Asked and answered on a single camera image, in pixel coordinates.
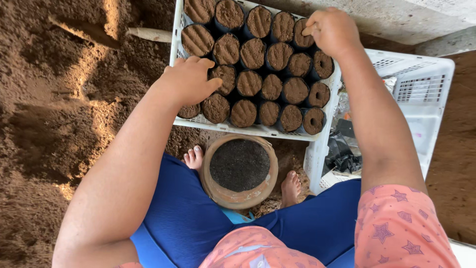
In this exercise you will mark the person's right hand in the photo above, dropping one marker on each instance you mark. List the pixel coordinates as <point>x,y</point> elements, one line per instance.
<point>334,31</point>

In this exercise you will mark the person's left hand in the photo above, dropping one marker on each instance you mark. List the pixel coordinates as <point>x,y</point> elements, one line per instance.
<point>186,83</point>

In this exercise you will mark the white plastic crate with seedling bags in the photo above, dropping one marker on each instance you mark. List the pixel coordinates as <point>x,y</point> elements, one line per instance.
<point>241,130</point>

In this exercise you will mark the person's left foot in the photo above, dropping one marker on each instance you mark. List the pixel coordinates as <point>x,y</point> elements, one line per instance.
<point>194,158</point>

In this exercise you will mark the person's foot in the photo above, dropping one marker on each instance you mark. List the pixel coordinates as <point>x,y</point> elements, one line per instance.
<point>194,158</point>
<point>290,190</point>

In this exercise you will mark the group of soil-filled black bags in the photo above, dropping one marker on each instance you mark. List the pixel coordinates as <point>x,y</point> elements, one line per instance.
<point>260,74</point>

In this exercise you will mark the crumpled clear plastic wrapper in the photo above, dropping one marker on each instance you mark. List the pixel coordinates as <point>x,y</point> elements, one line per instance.
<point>341,108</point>

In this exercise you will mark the dark fine compost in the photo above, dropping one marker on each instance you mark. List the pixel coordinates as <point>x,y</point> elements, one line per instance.
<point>240,165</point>

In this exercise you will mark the white plastic crate with supplies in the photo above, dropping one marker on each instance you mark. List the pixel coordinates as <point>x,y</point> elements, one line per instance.
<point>420,111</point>

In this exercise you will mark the clay-stained round bucket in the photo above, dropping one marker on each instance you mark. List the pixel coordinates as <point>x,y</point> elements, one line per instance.
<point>223,195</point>

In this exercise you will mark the pile of empty black bags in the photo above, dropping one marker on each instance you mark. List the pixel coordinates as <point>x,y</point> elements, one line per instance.
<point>340,156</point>

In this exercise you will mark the person's blue trousers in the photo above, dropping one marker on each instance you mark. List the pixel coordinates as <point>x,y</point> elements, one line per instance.
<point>186,216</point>

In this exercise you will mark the heap of brown soil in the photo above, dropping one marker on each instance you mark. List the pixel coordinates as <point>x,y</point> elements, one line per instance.
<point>55,111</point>

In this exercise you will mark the light blue plastic stool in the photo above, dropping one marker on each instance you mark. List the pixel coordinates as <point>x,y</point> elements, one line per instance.
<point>238,216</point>

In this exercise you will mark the person's right foot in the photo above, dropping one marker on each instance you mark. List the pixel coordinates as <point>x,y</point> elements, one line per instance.
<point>290,190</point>

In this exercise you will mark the person's pink star-print shirt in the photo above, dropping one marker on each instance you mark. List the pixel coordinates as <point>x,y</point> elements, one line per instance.
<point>401,227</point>

